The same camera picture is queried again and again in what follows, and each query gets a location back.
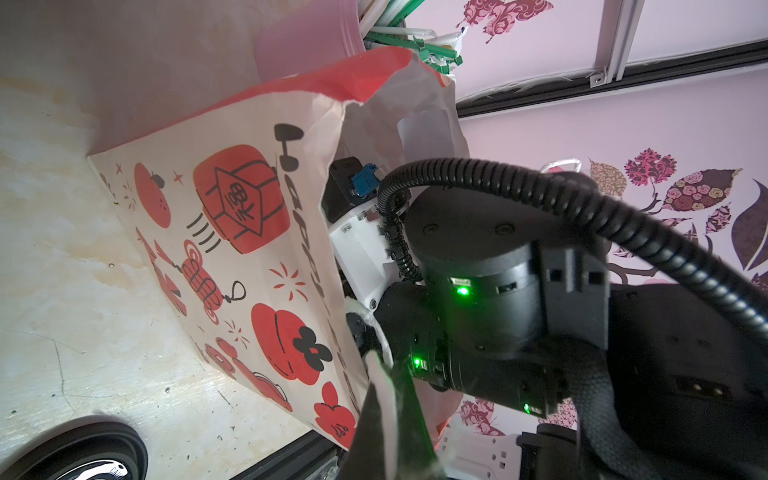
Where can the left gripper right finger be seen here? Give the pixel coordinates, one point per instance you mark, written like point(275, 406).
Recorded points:
point(416, 458)

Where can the aluminium crossbar back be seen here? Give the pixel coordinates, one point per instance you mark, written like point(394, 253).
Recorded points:
point(619, 23)

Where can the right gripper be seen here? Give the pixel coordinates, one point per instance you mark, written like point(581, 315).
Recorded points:
point(504, 287)

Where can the black coffee cup lid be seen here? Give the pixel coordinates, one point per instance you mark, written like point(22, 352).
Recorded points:
point(83, 449)

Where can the red white paper gift bag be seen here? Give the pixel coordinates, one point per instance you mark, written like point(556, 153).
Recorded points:
point(226, 204)

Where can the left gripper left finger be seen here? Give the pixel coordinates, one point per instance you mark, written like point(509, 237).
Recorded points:
point(365, 458)

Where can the pink cup of straws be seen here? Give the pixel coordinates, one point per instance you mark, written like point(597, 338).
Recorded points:
point(323, 33)

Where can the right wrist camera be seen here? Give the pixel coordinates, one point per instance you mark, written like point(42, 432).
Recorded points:
point(350, 184)

